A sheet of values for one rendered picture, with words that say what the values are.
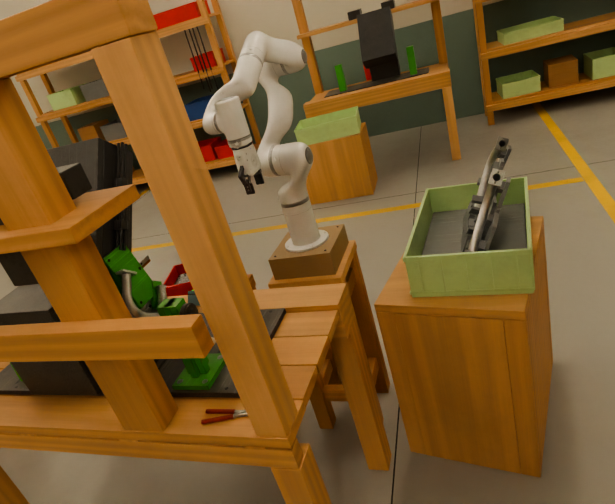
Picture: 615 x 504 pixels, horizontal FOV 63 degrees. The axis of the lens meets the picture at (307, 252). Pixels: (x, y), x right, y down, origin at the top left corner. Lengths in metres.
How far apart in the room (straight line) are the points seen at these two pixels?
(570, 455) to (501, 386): 0.51
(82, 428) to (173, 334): 0.66
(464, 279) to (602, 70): 5.03
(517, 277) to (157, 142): 1.24
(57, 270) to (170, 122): 0.52
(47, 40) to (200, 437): 1.02
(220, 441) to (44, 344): 0.52
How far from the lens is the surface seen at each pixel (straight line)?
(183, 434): 1.52
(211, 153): 7.20
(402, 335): 1.94
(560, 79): 6.56
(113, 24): 0.99
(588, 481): 2.31
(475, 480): 2.30
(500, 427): 2.14
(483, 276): 1.80
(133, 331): 1.24
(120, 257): 1.81
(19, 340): 1.52
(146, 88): 0.98
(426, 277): 1.82
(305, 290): 1.87
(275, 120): 2.01
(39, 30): 1.09
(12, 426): 1.98
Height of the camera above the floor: 1.82
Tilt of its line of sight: 25 degrees down
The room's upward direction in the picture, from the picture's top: 17 degrees counter-clockwise
